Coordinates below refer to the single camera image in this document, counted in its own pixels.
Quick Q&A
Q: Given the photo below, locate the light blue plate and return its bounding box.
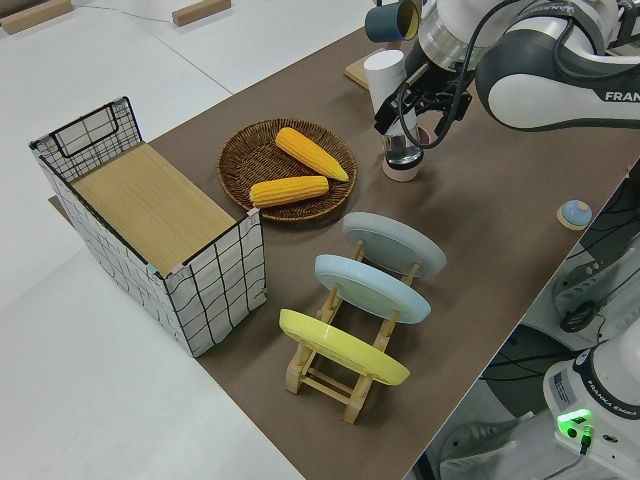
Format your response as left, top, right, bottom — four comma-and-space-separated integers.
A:
313, 253, 432, 325

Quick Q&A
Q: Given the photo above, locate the pink ceramic mug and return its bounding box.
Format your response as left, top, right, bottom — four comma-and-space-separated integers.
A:
382, 124, 434, 183

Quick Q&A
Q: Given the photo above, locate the wooden mug rack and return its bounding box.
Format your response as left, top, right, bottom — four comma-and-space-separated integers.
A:
343, 0, 404, 90

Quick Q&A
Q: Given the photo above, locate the blue dome bell wooden base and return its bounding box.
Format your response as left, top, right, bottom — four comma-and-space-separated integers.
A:
556, 199, 594, 232

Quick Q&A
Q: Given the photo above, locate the wooden stepped shelf board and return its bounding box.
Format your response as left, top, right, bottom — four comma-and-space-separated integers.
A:
72, 144, 237, 266

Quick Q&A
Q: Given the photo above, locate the white cup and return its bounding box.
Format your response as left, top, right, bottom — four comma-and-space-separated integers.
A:
363, 49, 426, 169

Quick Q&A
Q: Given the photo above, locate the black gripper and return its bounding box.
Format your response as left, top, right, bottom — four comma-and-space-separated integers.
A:
373, 49, 474, 139

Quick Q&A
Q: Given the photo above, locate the light wooden block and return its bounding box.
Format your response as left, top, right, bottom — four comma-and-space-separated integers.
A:
0, 0, 74, 35
171, 0, 234, 27

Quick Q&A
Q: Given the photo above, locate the yellow corn cob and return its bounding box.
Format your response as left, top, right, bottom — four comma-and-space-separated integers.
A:
248, 175, 331, 209
274, 126, 350, 183

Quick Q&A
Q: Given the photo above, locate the grey plate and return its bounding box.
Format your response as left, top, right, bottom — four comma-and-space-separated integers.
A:
341, 211, 447, 279

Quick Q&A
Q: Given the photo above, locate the dark blue ceramic mug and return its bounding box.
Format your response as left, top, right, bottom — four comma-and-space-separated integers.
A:
363, 0, 424, 44

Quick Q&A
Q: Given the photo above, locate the black wire basket white liner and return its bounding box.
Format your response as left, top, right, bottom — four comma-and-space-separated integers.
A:
28, 96, 268, 359

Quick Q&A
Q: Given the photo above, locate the wooden plate rack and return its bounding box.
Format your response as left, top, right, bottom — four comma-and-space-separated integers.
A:
285, 239, 421, 425

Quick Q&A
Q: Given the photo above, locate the black arm base cable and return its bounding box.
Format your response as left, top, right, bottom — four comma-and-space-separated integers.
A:
479, 339, 601, 381

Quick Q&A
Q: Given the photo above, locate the yellow plate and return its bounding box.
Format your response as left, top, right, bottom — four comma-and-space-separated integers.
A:
278, 308, 412, 387

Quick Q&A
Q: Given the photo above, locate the brown table mat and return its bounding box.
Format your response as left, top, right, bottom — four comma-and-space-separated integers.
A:
47, 22, 640, 480

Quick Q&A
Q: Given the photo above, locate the round brown wicker basket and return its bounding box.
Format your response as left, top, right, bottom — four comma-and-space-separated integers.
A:
217, 117, 359, 223

